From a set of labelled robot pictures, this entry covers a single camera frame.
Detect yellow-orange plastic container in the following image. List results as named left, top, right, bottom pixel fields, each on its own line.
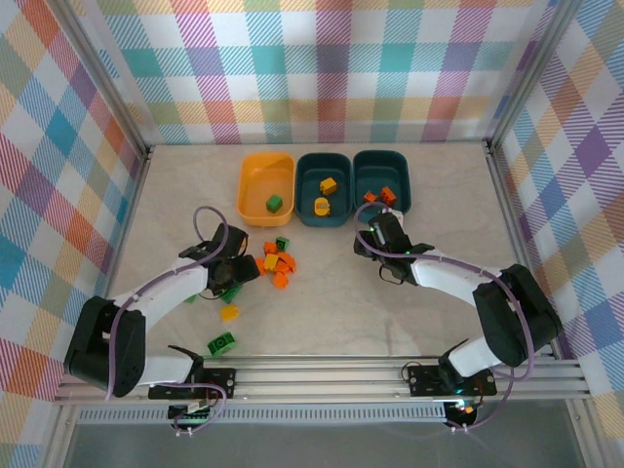
left=236, top=152, right=296, bottom=228

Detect dark teal plastic container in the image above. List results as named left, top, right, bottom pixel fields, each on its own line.
left=294, top=152, right=354, bottom=228
left=351, top=149, right=413, bottom=221

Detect black electronics board green lights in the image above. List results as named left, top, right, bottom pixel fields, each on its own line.
left=168, top=400, right=215, bottom=425

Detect orange black electronics board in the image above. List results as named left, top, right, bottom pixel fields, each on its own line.
left=446, top=399, right=480, bottom=426

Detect aluminium table side rail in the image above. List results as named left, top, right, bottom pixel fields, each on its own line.
left=485, top=144, right=562, bottom=360
left=82, top=144, right=156, bottom=366

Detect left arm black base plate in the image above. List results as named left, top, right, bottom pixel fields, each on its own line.
left=147, top=367, right=238, bottom=402

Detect aluminium mounting rail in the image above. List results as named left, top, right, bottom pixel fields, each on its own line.
left=52, top=357, right=594, bottom=407

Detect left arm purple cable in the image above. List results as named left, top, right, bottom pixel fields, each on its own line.
left=104, top=207, right=230, bottom=438

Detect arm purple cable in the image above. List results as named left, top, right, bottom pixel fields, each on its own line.
left=104, top=207, right=230, bottom=438
left=353, top=202, right=537, bottom=435

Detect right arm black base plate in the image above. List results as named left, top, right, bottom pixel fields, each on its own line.
left=407, top=363, right=498, bottom=399

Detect grey slotted cable duct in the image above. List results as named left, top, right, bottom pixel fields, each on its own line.
left=76, top=407, right=449, bottom=426

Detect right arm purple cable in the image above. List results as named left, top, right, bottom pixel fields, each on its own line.
left=353, top=202, right=537, bottom=435

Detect aluminium frame post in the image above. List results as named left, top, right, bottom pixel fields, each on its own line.
left=485, top=0, right=584, bottom=150
left=46, top=0, right=153, bottom=160

